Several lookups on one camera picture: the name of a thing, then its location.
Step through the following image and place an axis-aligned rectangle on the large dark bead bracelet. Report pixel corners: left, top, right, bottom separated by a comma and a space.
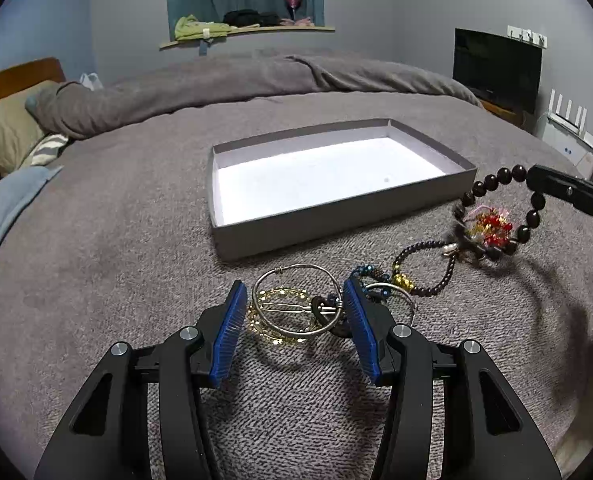
452, 162, 548, 261

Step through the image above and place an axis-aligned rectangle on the red and gold hair ornament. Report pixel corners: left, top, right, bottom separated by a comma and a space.
464, 205, 513, 249

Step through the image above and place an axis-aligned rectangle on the black hair tie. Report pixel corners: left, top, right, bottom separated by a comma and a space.
309, 294, 351, 337

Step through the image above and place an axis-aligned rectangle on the gold bead bracelet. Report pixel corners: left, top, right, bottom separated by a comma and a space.
245, 286, 318, 347

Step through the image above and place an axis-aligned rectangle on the thin silver bangle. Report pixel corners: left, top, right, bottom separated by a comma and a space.
251, 262, 343, 339

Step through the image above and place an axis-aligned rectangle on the white wifi router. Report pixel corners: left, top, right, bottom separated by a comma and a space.
538, 89, 593, 181

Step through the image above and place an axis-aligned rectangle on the wooden tv stand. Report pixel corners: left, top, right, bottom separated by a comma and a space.
479, 99, 523, 127

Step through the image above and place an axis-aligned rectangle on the black television screen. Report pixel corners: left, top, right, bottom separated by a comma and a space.
453, 28, 543, 114

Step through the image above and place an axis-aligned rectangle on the grey bed sheet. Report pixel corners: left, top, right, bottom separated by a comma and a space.
0, 92, 593, 479

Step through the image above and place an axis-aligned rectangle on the light blue blanket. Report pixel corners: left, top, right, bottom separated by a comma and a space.
0, 166, 62, 245

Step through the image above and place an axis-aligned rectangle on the striped grey pillow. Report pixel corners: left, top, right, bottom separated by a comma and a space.
20, 134, 71, 169

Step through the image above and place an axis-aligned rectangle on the grey shallow cardboard box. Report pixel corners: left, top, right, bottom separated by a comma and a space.
208, 118, 476, 261

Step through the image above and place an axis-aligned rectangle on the olive green pillow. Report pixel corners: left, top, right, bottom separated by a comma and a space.
0, 80, 58, 177

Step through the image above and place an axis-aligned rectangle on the grey duvet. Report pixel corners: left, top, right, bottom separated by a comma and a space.
25, 54, 481, 140

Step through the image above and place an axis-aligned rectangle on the white plastic bag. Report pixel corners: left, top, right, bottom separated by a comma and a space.
80, 73, 103, 91

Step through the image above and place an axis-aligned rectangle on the wooden headboard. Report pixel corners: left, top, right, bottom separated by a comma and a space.
0, 58, 65, 100

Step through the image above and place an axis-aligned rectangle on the black cloth on sill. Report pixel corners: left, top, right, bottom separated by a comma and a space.
223, 9, 281, 28

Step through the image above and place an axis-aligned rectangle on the wooden window sill shelf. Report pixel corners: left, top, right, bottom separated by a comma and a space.
159, 25, 336, 51

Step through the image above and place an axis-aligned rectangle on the green folded cloth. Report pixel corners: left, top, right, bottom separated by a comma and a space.
174, 14, 232, 42

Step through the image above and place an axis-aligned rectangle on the small maroon bead bracelet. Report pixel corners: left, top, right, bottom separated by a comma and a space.
390, 239, 461, 298

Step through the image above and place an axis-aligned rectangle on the white wall socket strip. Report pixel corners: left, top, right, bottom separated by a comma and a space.
507, 25, 548, 49

